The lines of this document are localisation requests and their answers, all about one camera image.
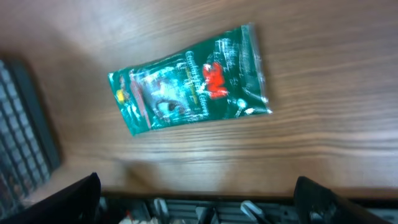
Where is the green 3M gloves packet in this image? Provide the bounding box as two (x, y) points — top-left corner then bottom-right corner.
(108, 23), (272, 135)

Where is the grey plastic mesh basket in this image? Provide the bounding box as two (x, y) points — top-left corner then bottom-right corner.
(1, 58), (60, 219)

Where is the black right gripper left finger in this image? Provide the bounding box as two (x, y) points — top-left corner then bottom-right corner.
(1, 172), (101, 224)

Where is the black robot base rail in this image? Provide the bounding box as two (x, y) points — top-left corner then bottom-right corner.
(99, 197), (300, 224)

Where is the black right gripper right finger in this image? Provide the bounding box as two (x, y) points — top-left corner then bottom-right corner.
(294, 176), (389, 224)

